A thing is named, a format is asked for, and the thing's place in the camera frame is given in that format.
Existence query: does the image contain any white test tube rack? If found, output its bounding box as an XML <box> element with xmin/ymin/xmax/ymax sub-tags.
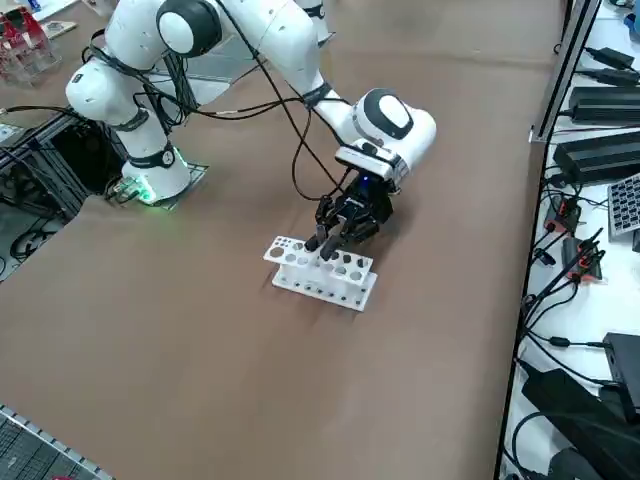
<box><xmin>261</xmin><ymin>234</ymin><xmax>380</xmax><ymax>314</ymax></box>

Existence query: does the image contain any black grid panel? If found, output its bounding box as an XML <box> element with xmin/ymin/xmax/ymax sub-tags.
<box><xmin>0</xmin><ymin>402</ymin><xmax>117</xmax><ymax>480</ymax></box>

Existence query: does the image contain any long black gripper cable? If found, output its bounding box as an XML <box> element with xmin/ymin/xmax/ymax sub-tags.
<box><xmin>217</xmin><ymin>0</ymin><xmax>354</xmax><ymax>202</ymax></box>

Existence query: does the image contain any clear acrylic box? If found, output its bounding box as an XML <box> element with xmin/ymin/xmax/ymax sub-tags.
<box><xmin>0</xmin><ymin>37</ymin><xmax>64</xmax><ymax>90</ymax></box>

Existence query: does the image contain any black aluminium frame structure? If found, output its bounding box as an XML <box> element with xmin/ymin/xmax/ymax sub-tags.
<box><xmin>0</xmin><ymin>107</ymin><xmax>129</xmax><ymax>224</ymax></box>

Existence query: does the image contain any small wooden board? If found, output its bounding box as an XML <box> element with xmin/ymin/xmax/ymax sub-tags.
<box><xmin>37</xmin><ymin>19</ymin><xmax>80</xmax><ymax>39</ymax></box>

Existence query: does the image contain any black power supply box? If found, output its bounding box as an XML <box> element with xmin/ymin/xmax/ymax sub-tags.
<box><xmin>601</xmin><ymin>331</ymin><xmax>640</xmax><ymax>396</ymax></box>

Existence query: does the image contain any black cable with inline block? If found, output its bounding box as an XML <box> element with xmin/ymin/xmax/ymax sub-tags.
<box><xmin>517</xmin><ymin>329</ymin><xmax>606</xmax><ymax>351</ymax></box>

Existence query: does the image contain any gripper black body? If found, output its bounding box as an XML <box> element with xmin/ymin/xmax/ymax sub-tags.
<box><xmin>330</xmin><ymin>172</ymin><xmax>397</xmax><ymax>230</ymax></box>

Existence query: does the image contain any large black power brick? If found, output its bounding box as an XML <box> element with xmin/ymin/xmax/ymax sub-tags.
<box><xmin>552</xmin><ymin>130</ymin><xmax>640</xmax><ymax>187</ymax></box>
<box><xmin>568</xmin><ymin>85</ymin><xmax>640</xmax><ymax>126</ymax></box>

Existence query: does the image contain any small black power adapter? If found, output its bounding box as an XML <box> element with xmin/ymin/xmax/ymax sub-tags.
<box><xmin>583</xmin><ymin>46</ymin><xmax>640</xmax><ymax>71</ymax></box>
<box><xmin>574</xmin><ymin>67</ymin><xmax>640</xmax><ymax>87</ymax></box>

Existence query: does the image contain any black cable with white tag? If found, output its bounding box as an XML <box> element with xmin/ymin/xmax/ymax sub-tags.
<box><xmin>149</xmin><ymin>92</ymin><xmax>331</xmax><ymax>119</ymax></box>

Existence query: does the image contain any orange black device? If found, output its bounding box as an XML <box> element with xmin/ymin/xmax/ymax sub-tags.
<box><xmin>543</xmin><ymin>193</ymin><xmax>585</xmax><ymax>236</ymax></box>
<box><xmin>560</xmin><ymin>234</ymin><xmax>607</xmax><ymax>285</ymax></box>

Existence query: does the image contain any checkered calibration board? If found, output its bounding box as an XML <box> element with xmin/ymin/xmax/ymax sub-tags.
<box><xmin>606</xmin><ymin>172</ymin><xmax>640</xmax><ymax>242</ymax></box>

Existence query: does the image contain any silver aluminium profile post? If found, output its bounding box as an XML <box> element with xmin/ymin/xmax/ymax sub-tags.
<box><xmin>528</xmin><ymin>0</ymin><xmax>604</xmax><ymax>146</ymax></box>

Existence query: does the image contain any red plastic item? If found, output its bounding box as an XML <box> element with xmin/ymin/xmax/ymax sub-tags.
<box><xmin>0</xmin><ymin>9</ymin><xmax>51</xmax><ymax>54</ymax></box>

